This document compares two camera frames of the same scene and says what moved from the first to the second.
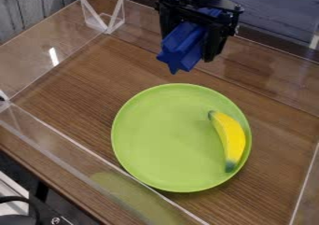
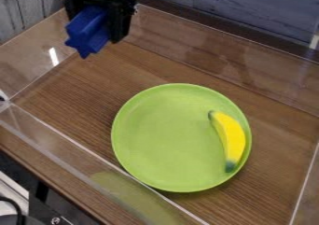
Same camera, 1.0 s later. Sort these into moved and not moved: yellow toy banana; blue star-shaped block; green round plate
Moved: blue star-shaped block
Not moved: green round plate; yellow toy banana
